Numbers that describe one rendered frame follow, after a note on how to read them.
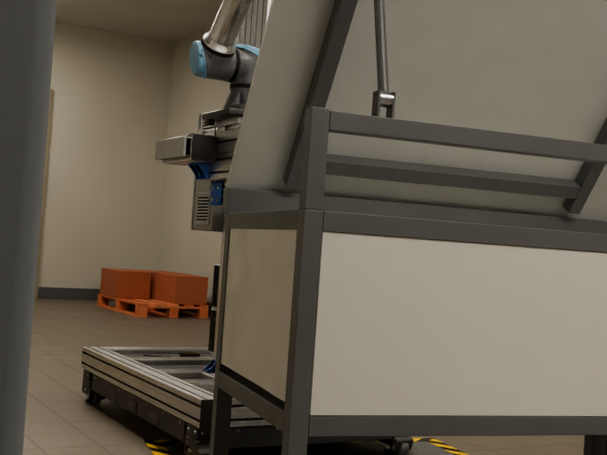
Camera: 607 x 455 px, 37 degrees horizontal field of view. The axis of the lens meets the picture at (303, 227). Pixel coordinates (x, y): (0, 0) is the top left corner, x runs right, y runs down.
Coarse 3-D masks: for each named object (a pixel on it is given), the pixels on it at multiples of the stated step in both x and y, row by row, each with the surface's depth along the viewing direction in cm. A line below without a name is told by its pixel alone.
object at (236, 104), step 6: (234, 84) 304; (240, 84) 302; (246, 84) 302; (234, 90) 303; (240, 90) 302; (246, 90) 302; (228, 96) 306; (234, 96) 302; (240, 96) 302; (246, 96) 301; (228, 102) 303; (234, 102) 302; (240, 102) 302; (246, 102) 301; (240, 108) 300
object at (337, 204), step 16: (224, 192) 233; (240, 192) 230; (256, 192) 231; (272, 192) 233; (288, 192) 234; (224, 208) 232; (240, 208) 230; (256, 208) 231; (272, 208) 233; (288, 208) 234; (336, 208) 239; (352, 208) 240; (368, 208) 242; (384, 208) 243; (400, 208) 245; (416, 208) 247; (432, 208) 248; (448, 208) 250; (496, 224) 255; (512, 224) 257; (528, 224) 259; (544, 224) 260; (560, 224) 262; (576, 224) 264; (592, 224) 266
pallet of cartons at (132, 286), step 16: (112, 272) 852; (128, 272) 842; (144, 272) 850; (160, 272) 874; (112, 288) 849; (128, 288) 843; (144, 288) 851; (160, 288) 844; (176, 288) 815; (192, 288) 823; (128, 304) 891; (144, 304) 794; (160, 304) 802; (176, 304) 811; (192, 304) 837
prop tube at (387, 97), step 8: (376, 0) 186; (376, 8) 186; (384, 8) 186; (376, 16) 186; (384, 16) 186; (376, 24) 185; (384, 24) 185; (376, 32) 185; (384, 32) 184; (376, 40) 184; (384, 40) 184; (376, 48) 184; (384, 48) 183; (384, 56) 183; (384, 64) 182; (384, 72) 182; (384, 80) 181; (384, 88) 181; (384, 96) 180; (392, 96) 180; (384, 104) 180
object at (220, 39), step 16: (224, 0) 285; (240, 0) 282; (224, 16) 286; (240, 16) 287; (208, 32) 296; (224, 32) 289; (192, 48) 298; (208, 48) 292; (224, 48) 293; (192, 64) 299; (208, 64) 295; (224, 64) 297; (224, 80) 303
